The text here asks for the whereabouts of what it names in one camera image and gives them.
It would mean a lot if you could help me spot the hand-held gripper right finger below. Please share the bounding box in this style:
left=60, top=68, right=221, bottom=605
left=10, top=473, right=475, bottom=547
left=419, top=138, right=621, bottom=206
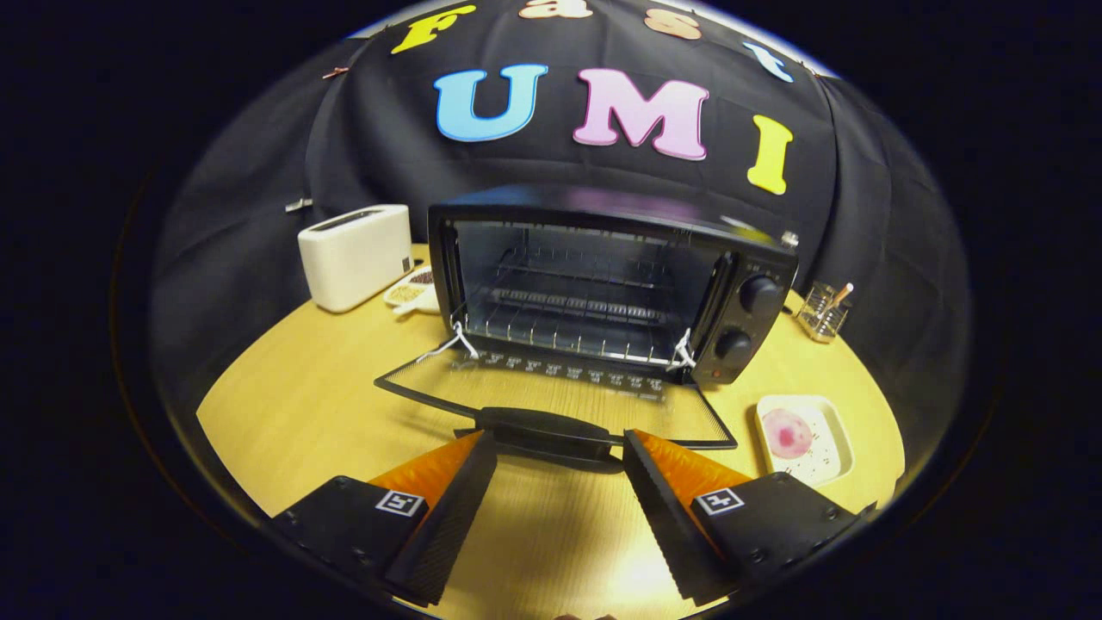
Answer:
left=622, top=428, right=879, bottom=607

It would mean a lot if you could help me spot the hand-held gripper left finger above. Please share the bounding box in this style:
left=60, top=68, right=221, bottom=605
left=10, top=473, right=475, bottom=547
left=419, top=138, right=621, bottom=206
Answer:
left=271, top=429, right=498, bottom=607

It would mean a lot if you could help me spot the pink ham slice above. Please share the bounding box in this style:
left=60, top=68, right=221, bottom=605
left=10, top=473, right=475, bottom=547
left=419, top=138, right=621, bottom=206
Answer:
left=762, top=407, right=814, bottom=459

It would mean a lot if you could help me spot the cream food tray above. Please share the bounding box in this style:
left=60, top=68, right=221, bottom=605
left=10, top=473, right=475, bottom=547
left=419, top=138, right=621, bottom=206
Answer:
left=755, top=394, right=856, bottom=488

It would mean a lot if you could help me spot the black toaster oven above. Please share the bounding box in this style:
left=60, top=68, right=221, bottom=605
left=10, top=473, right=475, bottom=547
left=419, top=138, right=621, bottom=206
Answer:
left=374, top=183, right=800, bottom=474

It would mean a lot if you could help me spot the white bread toaster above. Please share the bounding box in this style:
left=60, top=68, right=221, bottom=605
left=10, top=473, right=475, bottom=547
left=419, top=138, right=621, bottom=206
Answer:
left=297, top=204, right=414, bottom=313

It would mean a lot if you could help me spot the white dish with seeds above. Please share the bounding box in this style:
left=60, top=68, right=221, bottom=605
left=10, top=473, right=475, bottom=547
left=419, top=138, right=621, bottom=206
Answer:
left=383, top=265, right=440, bottom=315

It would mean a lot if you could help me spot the black backdrop cloth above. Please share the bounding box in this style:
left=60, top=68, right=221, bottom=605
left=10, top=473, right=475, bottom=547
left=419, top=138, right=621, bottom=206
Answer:
left=151, top=0, right=974, bottom=449

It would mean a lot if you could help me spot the wire mesh basket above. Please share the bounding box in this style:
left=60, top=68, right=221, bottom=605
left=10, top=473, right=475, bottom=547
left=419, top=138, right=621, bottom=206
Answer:
left=796, top=281, right=853, bottom=344

